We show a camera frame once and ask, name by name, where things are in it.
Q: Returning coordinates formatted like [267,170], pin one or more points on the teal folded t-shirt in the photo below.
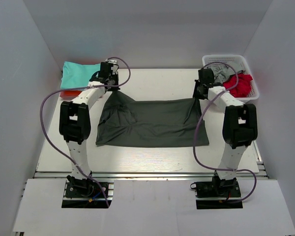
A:
[76,75]

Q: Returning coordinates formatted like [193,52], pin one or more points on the light grey t-shirt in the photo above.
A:
[222,73]

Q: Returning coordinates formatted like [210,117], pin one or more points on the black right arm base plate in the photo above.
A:
[217,194]

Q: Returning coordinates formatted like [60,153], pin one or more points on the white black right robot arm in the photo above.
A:
[239,126]

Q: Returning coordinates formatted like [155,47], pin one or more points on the red t-shirt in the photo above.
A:
[243,87]

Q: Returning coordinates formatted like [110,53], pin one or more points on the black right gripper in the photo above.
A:
[196,94]

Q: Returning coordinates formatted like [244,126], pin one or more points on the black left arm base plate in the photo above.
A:
[90,198]

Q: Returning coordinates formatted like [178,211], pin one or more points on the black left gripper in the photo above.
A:
[116,87]

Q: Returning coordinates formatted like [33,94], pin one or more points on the dark grey t-shirt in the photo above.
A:
[125,122]

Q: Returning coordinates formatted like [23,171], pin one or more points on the white plastic laundry basket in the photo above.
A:
[242,63]

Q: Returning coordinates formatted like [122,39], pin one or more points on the orange folded t-shirt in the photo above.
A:
[72,92]

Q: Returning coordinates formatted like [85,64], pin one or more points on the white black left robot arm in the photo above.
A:
[74,120]

